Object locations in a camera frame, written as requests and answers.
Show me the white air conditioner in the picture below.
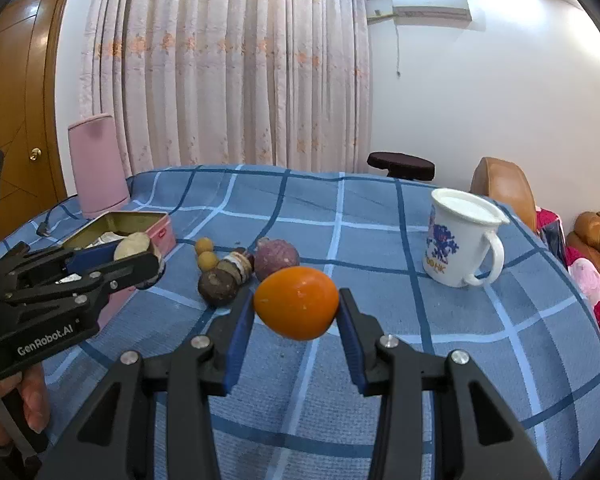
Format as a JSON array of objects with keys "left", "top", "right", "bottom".
[{"left": 390, "top": 0, "right": 473, "bottom": 23}]

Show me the black power cable with plug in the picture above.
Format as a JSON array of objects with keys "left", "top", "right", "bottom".
[{"left": 36, "top": 199, "right": 83, "bottom": 238}]

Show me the white paper cup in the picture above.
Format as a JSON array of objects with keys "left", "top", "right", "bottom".
[{"left": 422, "top": 187, "right": 511, "bottom": 288}]

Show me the pink floral curtain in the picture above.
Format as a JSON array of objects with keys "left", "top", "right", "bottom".
[{"left": 80, "top": 0, "right": 373, "bottom": 178}]

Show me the person's left hand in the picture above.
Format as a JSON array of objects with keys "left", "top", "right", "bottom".
[{"left": 0, "top": 365, "right": 52, "bottom": 449}]

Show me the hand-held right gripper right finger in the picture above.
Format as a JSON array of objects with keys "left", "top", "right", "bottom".
[{"left": 337, "top": 288, "right": 553, "bottom": 480}]

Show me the blue plaid tablecloth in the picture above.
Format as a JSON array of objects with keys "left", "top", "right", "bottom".
[{"left": 0, "top": 164, "right": 600, "bottom": 480}]

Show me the purple passion fruit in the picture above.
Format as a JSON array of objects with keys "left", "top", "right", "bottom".
[{"left": 254, "top": 238, "right": 301, "bottom": 282}]

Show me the dark round stool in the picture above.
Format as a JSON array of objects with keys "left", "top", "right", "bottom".
[{"left": 366, "top": 151, "right": 437, "bottom": 182}]

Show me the brown water chestnut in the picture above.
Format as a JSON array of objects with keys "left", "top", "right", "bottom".
[{"left": 198, "top": 268, "right": 241, "bottom": 307}]

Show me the wooden door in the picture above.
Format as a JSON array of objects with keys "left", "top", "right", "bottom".
[{"left": 0, "top": 0, "right": 68, "bottom": 246}]

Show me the pink tin box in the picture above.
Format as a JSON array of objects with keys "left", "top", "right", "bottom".
[{"left": 62, "top": 211, "right": 176, "bottom": 301}]

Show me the large orange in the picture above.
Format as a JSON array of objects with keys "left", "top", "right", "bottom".
[{"left": 253, "top": 266, "right": 340, "bottom": 342}]

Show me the brown leather armchair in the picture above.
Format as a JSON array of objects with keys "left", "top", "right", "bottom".
[{"left": 470, "top": 157, "right": 538, "bottom": 233}]

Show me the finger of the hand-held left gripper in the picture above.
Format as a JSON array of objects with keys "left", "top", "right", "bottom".
[
  {"left": 0, "top": 242, "right": 121, "bottom": 288},
  {"left": 2, "top": 252, "right": 162, "bottom": 312}
]

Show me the brown leather sofa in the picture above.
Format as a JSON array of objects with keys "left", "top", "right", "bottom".
[
  {"left": 565, "top": 210, "right": 600, "bottom": 311},
  {"left": 535, "top": 207, "right": 600, "bottom": 336}
]

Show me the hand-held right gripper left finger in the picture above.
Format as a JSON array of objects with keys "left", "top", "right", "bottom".
[{"left": 42, "top": 300, "right": 256, "bottom": 480}]

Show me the pink electric kettle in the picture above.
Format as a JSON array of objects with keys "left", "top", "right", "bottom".
[{"left": 67, "top": 113, "right": 131, "bottom": 220}]

